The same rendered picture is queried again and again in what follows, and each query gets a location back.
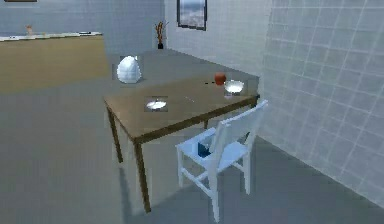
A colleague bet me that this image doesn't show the red twig house plant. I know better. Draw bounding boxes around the red twig house plant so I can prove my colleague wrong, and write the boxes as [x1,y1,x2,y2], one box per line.
[154,20,170,50]

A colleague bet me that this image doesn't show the red apple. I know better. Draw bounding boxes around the red apple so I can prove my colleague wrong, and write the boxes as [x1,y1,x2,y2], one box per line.
[214,72,227,86]

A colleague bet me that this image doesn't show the yellow counter with white top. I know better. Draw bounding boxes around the yellow counter with white top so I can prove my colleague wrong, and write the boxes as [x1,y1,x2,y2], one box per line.
[0,31,111,94]

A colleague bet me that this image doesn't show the white wooden chair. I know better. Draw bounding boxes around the white wooden chair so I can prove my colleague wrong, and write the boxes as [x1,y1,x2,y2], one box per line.
[175,99,269,224]

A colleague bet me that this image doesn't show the brown wooden table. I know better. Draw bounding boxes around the brown wooden table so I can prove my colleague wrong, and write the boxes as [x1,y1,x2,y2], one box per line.
[102,75,261,214]

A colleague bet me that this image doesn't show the white bowl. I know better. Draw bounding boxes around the white bowl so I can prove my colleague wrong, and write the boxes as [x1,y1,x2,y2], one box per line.
[223,79,245,95]

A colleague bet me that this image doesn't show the dark blue box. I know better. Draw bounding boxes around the dark blue box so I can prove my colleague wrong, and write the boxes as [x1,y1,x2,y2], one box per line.
[197,141,212,159]

